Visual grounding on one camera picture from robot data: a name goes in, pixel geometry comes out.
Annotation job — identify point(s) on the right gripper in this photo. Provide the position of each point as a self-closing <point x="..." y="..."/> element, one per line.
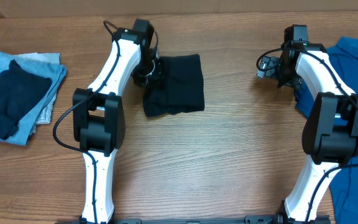
<point x="284" y="78"/>

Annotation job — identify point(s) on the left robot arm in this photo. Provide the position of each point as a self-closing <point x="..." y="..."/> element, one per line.
<point x="98" y="116"/>

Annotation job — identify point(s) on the cardboard board at back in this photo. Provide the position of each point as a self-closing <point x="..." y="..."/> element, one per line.
<point x="63" y="8"/>

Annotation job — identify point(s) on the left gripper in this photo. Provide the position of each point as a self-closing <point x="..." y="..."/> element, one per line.
<point x="140" y="83"/>

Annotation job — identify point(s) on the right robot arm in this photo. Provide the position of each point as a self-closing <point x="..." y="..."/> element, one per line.
<point x="330" y="135"/>

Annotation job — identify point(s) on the folded light blue shirt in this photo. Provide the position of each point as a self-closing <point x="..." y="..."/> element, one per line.
<point x="56" y="72"/>

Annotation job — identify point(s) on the black t-shirt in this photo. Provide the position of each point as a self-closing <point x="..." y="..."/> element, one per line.
<point x="182" y="90"/>

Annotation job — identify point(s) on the folded white patterned cloth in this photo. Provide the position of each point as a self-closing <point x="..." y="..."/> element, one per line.
<point x="46" y="113"/>

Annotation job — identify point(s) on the folded navy shirt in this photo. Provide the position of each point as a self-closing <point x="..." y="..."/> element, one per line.
<point x="20" y="92"/>

